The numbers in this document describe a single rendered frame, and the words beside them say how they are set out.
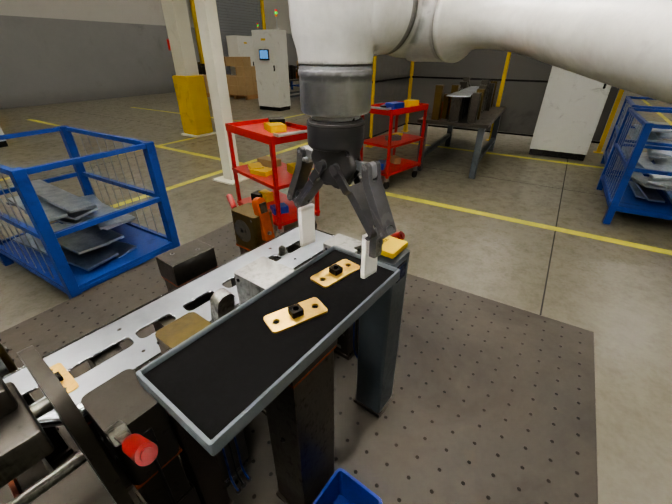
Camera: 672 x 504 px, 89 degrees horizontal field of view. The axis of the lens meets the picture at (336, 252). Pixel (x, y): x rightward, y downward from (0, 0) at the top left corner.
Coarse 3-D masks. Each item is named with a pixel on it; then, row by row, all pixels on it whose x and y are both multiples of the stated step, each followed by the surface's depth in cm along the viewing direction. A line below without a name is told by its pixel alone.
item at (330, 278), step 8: (336, 264) 57; (344, 264) 58; (352, 264) 58; (320, 272) 56; (328, 272) 56; (336, 272) 55; (344, 272) 56; (352, 272) 57; (312, 280) 55; (328, 280) 54; (336, 280) 54
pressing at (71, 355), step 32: (256, 256) 92; (288, 256) 92; (192, 288) 80; (128, 320) 70; (64, 352) 63; (96, 352) 63; (128, 352) 63; (160, 352) 62; (32, 384) 57; (96, 384) 57
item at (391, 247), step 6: (384, 240) 67; (390, 240) 67; (396, 240) 67; (402, 240) 67; (384, 246) 64; (390, 246) 64; (396, 246) 64; (402, 246) 65; (384, 252) 63; (390, 252) 63; (396, 252) 63
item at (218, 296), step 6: (222, 288) 62; (216, 294) 60; (222, 294) 60; (228, 294) 61; (210, 300) 61; (216, 300) 60; (222, 300) 60; (228, 300) 62; (210, 306) 62; (216, 306) 60; (222, 306) 61; (228, 306) 62; (216, 312) 61; (222, 312) 62; (228, 312) 63; (216, 318) 62
